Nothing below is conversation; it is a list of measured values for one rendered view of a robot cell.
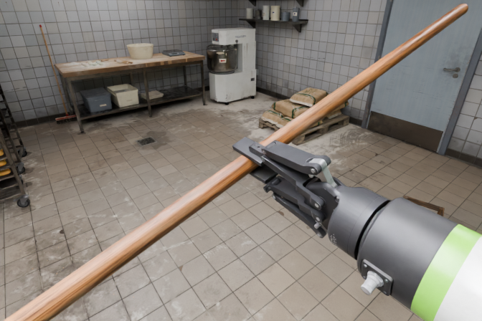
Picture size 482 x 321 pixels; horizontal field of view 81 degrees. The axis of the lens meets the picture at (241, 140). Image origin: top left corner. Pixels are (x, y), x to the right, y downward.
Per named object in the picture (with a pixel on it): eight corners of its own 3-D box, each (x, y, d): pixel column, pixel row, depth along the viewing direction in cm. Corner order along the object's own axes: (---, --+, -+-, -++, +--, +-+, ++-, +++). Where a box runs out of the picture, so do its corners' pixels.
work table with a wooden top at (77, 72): (79, 134, 413) (62, 72, 373) (69, 118, 470) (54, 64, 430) (207, 104, 534) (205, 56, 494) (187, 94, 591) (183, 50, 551)
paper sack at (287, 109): (316, 117, 395) (318, 106, 388) (295, 122, 378) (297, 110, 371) (287, 106, 444) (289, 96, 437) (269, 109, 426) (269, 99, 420)
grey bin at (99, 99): (90, 113, 425) (85, 98, 415) (82, 104, 461) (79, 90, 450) (114, 108, 445) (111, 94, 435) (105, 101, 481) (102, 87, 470)
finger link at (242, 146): (261, 167, 41) (260, 163, 40) (232, 149, 46) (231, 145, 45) (275, 156, 42) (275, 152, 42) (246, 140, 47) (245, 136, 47)
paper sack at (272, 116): (278, 127, 401) (278, 117, 394) (260, 120, 425) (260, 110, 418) (304, 116, 439) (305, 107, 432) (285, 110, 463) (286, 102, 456)
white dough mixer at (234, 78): (219, 108, 516) (216, 31, 459) (202, 100, 558) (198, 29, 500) (257, 99, 567) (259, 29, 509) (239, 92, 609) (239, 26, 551)
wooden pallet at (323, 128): (297, 145, 380) (298, 136, 374) (258, 127, 437) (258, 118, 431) (348, 125, 446) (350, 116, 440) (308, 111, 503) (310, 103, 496)
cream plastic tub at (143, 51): (133, 61, 449) (131, 47, 440) (125, 57, 480) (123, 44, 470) (158, 58, 473) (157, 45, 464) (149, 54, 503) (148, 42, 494)
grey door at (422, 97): (442, 157, 353) (516, -49, 258) (359, 128, 434) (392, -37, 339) (445, 154, 358) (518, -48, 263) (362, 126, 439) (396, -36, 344)
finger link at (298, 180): (320, 212, 34) (321, 205, 33) (257, 163, 40) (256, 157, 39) (340, 193, 35) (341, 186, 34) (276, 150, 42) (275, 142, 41)
